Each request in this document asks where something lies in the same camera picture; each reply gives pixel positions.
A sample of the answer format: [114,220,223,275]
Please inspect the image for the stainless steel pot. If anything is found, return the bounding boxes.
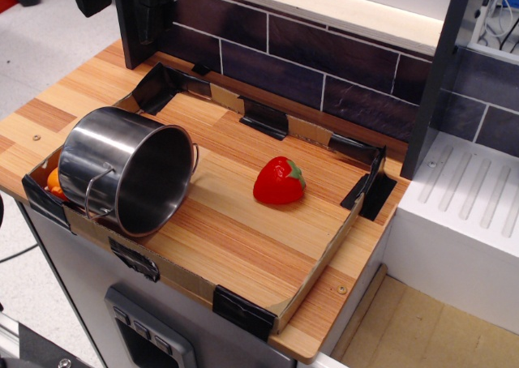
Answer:
[58,107,199,237]

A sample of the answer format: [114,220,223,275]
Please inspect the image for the cardboard fence with black tape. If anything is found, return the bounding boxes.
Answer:
[23,64,399,340]

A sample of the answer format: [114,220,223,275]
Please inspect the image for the orange plastic toy fruit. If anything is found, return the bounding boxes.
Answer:
[47,168,68,201]

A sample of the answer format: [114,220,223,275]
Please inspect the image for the red plastic strawberry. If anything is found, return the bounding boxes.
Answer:
[253,156,306,204]

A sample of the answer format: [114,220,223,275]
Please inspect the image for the grey toy oven control panel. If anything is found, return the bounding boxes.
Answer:
[105,287,197,367]

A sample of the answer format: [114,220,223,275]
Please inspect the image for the white toy sink drainboard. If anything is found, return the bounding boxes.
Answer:
[399,132,518,258]

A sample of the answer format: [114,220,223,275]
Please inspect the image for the dark grey left shelf post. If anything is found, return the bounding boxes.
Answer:
[115,0,160,69]

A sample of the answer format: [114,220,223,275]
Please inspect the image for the dark grey shelf post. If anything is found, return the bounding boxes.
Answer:
[115,0,160,69]
[401,0,469,180]

